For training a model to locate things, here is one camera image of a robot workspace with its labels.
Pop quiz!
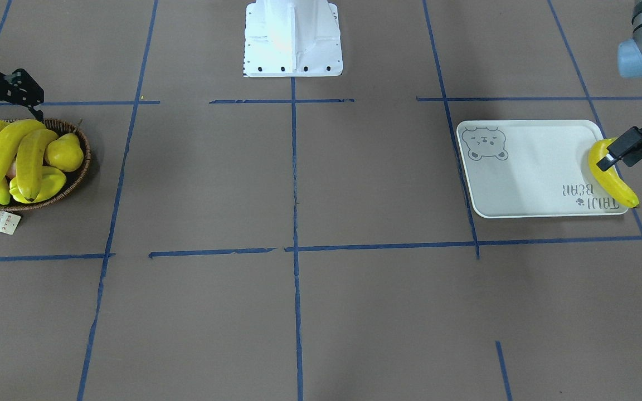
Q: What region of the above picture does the long yellow banana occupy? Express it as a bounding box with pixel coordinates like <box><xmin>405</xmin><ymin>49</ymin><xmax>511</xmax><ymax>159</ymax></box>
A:
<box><xmin>0</xmin><ymin>119</ymin><xmax>46</xmax><ymax>182</ymax></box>

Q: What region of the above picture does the brown wicker basket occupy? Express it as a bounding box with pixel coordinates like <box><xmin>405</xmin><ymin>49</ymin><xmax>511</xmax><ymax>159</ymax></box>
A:
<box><xmin>0</xmin><ymin>118</ymin><xmax>92</xmax><ymax>213</ymax></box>

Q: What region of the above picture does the white bear tray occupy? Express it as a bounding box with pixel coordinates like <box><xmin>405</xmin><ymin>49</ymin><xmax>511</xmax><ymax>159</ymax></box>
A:
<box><xmin>456</xmin><ymin>120</ymin><xmax>628</xmax><ymax>219</ymax></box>

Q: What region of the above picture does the yellow pear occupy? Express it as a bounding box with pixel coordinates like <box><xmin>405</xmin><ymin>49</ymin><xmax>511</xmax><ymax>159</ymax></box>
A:
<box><xmin>43</xmin><ymin>134</ymin><xmax>84</xmax><ymax>173</ymax></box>

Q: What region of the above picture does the yellow starfruit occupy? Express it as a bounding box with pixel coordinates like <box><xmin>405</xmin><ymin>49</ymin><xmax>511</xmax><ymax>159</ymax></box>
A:
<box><xmin>9</xmin><ymin>167</ymin><xmax>66</xmax><ymax>204</ymax></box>

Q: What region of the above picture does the white paper price tag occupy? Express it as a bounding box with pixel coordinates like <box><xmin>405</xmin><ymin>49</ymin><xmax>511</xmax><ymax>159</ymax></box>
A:
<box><xmin>0</xmin><ymin>211</ymin><xmax>21</xmax><ymax>234</ymax></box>

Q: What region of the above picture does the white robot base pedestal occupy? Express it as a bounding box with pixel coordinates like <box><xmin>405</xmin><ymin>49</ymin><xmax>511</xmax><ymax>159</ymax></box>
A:
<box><xmin>243</xmin><ymin>1</ymin><xmax>344</xmax><ymax>77</ymax></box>

